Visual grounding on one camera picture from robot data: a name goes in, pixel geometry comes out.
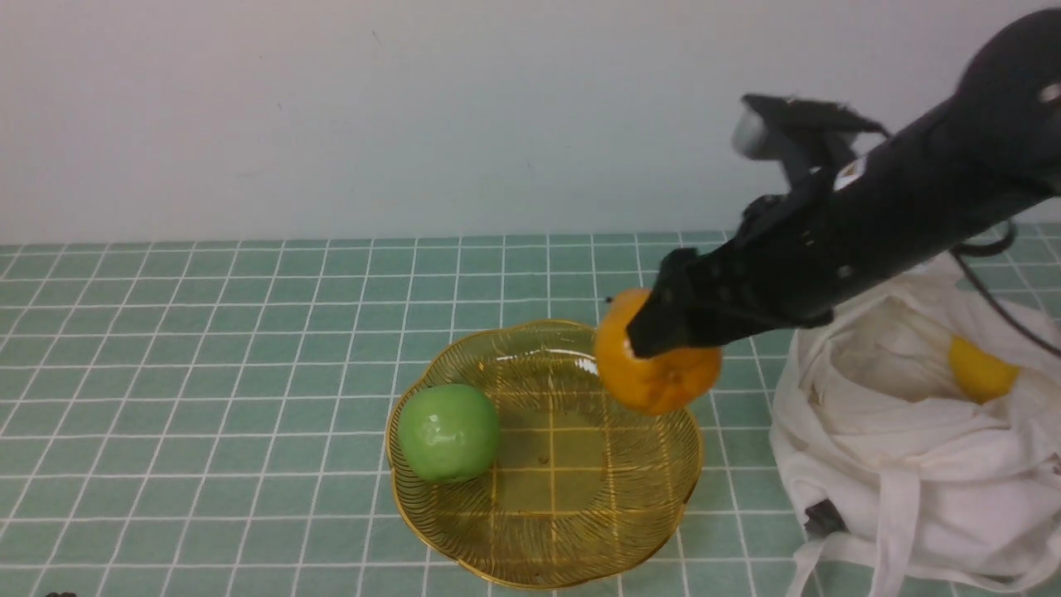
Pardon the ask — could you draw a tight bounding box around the black cable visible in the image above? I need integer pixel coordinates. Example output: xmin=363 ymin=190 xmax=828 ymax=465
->
xmin=949 ymin=220 xmax=1061 ymax=359

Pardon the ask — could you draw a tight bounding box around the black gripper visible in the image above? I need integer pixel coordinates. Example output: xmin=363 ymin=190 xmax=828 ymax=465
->
xmin=626 ymin=170 xmax=863 ymax=358

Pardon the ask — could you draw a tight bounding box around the orange peach fruit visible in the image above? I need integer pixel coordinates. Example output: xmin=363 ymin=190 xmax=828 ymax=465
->
xmin=593 ymin=288 xmax=724 ymax=416

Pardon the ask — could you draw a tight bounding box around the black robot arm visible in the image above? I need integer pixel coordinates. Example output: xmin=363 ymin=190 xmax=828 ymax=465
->
xmin=625 ymin=7 xmax=1060 ymax=358

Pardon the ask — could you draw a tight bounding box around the amber glass scalloped plate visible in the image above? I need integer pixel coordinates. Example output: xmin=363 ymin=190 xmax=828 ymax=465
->
xmin=385 ymin=320 xmax=705 ymax=590

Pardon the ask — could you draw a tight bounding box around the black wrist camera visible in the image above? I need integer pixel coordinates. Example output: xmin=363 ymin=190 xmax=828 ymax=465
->
xmin=731 ymin=92 xmax=890 ymax=187

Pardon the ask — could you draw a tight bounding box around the white cloth bag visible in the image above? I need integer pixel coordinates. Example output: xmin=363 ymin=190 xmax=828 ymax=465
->
xmin=769 ymin=254 xmax=1059 ymax=596

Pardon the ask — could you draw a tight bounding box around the yellow lemon fruit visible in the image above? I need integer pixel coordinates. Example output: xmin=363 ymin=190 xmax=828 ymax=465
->
xmin=947 ymin=335 xmax=1020 ymax=405

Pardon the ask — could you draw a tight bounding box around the green apple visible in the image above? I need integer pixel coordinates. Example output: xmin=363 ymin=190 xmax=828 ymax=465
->
xmin=398 ymin=383 xmax=501 ymax=482

